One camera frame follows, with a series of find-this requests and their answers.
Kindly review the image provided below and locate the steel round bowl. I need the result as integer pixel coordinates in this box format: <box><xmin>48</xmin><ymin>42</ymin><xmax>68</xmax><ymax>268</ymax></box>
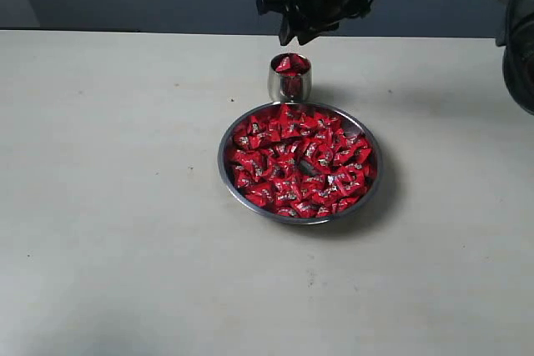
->
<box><xmin>217</xmin><ymin>101</ymin><xmax>384</xmax><ymax>226</ymax></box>

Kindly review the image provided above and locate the red wrapped candy pile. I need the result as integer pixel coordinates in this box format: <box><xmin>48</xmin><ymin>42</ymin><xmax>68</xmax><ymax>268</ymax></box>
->
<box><xmin>228</xmin><ymin>104</ymin><xmax>375</xmax><ymax>219</ymax></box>

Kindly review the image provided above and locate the shiny steel cup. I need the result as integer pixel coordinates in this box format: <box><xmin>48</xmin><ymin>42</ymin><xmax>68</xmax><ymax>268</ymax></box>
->
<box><xmin>267</xmin><ymin>53</ymin><xmax>312</xmax><ymax>103</ymax></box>

